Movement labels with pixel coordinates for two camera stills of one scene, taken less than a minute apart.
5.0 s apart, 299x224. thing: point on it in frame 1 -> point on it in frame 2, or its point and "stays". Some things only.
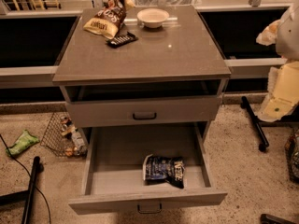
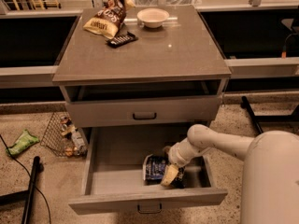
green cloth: (23, 142) stays
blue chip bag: (162, 169) stays
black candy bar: (121, 40) stays
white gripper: (289, 35) -> (179, 157)
